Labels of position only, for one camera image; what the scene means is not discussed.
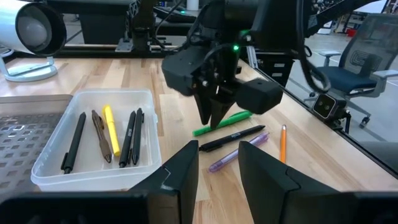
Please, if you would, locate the blue seat office chair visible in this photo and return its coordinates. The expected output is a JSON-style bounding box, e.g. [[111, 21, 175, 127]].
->
[[303, 12, 398, 129]]

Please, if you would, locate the brown pen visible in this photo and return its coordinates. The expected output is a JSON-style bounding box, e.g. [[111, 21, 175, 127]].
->
[[91, 109, 113, 164]]

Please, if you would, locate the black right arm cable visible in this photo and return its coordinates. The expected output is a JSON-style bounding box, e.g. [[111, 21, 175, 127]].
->
[[294, 0, 333, 94]]

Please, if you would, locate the small table-level camera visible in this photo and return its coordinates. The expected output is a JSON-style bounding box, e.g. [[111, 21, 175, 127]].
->
[[311, 93, 353, 134]]

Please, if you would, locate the purple transparent pen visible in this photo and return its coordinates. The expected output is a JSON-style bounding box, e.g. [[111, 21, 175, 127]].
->
[[207, 131, 270, 174]]

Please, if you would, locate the white spotlight lamp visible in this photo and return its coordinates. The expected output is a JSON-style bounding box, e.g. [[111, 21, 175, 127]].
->
[[0, 0, 68, 83]]

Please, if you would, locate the black controller box with labels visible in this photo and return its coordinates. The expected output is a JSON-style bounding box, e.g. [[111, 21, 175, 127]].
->
[[254, 50, 295, 87]]

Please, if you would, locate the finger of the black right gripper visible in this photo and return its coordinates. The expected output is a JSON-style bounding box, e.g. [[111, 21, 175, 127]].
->
[[193, 91, 216, 126], [210, 95, 236, 129]]

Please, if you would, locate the silver aluminium rail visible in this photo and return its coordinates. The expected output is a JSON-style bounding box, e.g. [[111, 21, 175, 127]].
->
[[247, 45, 259, 70]]

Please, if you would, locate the black background table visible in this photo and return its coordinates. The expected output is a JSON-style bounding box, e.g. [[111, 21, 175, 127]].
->
[[46, 0, 137, 46]]

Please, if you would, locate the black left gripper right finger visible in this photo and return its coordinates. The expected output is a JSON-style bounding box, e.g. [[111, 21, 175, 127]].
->
[[238, 141, 358, 224]]

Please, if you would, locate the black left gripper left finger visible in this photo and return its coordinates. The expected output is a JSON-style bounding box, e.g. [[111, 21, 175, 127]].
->
[[129, 139, 200, 224]]

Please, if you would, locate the black pen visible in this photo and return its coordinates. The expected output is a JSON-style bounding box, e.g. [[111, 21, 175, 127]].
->
[[60, 111, 88, 175], [131, 107, 146, 166], [118, 110, 137, 169], [198, 124, 267, 153]]

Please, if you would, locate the clear plastic supply box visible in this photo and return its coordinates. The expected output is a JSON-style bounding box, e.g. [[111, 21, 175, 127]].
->
[[30, 88, 163, 192]]

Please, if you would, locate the orange pencil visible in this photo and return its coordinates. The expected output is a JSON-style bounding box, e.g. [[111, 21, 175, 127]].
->
[[279, 124, 288, 164]]

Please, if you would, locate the green pen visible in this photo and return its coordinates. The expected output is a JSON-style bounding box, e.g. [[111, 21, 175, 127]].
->
[[192, 110, 254, 138]]

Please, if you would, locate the yellow highlighter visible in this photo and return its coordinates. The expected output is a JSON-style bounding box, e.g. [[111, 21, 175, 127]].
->
[[101, 104, 121, 157]]

